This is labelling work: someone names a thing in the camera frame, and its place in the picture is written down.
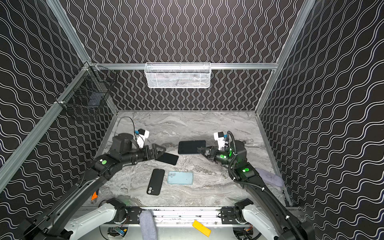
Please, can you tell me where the blue phone black screen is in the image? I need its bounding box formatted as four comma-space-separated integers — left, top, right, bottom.
178, 140, 206, 155

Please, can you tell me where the light blue phone case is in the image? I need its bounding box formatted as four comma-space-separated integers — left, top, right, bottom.
167, 171, 194, 185

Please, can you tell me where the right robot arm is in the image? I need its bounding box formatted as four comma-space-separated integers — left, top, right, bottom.
197, 131, 315, 240

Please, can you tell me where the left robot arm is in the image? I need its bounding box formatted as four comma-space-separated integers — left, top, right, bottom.
16, 133, 166, 240

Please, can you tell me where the black phone upper left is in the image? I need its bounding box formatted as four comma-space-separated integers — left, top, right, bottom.
156, 153, 179, 166

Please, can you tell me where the black phone case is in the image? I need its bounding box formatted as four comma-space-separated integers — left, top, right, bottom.
147, 169, 165, 196

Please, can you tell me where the yellow tag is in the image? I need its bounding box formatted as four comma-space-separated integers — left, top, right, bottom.
193, 220, 212, 237

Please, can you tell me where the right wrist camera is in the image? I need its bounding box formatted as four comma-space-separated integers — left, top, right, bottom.
214, 132, 228, 151

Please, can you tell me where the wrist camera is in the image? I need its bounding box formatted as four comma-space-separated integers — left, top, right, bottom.
135, 129, 150, 149
214, 132, 228, 151

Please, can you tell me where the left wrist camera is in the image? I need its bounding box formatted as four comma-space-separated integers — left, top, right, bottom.
135, 129, 150, 149

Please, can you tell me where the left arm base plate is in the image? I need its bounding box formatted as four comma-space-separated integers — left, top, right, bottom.
105, 207, 143, 226

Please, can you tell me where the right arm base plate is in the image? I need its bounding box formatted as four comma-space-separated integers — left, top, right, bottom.
220, 206, 263, 225

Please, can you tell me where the aluminium front rail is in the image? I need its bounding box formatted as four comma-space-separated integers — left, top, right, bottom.
59, 205, 304, 228

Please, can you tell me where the white wire basket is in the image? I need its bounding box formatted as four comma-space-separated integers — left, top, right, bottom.
144, 62, 212, 89

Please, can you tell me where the black wire basket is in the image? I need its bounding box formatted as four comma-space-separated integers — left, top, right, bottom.
59, 62, 118, 122

